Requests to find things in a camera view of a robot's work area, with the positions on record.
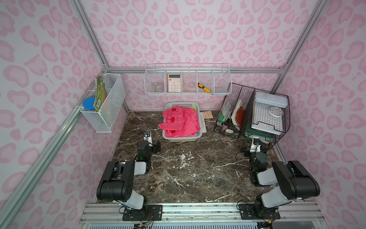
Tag pink raincoat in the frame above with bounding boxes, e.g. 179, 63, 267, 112
158, 106, 201, 137

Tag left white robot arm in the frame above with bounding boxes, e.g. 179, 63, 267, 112
96, 140, 161, 211

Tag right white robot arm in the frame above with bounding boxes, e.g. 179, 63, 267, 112
243, 143, 320, 213

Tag white perforated plastic basket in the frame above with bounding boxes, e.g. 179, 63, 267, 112
162, 102, 202, 142

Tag green booklets in basket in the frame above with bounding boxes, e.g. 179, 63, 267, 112
94, 76, 108, 112

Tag white plastic lidded box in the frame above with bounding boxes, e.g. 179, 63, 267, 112
251, 92, 288, 135

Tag books in black rack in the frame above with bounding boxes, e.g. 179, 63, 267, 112
217, 97, 245, 131

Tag clear tape roll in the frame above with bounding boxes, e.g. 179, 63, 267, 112
268, 106, 284, 117

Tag white paper sheet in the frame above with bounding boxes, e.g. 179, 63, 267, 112
199, 112, 207, 133

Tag tan patterned card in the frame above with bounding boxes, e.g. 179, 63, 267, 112
201, 111, 213, 119

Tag blue round lid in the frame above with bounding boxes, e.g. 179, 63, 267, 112
83, 97, 95, 111

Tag white calculator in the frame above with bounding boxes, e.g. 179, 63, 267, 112
168, 73, 182, 93

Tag black wire rack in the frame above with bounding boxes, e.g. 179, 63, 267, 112
214, 83, 291, 149

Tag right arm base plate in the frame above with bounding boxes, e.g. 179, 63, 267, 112
237, 203, 281, 220

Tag white mesh wall basket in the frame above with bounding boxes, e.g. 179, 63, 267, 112
81, 73, 126, 133

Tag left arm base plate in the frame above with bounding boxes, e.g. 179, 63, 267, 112
122, 205, 163, 221

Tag white wire wall shelf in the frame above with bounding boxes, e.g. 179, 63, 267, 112
144, 63, 232, 95

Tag aluminium corner frame post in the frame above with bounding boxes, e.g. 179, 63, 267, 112
70, 0, 110, 73

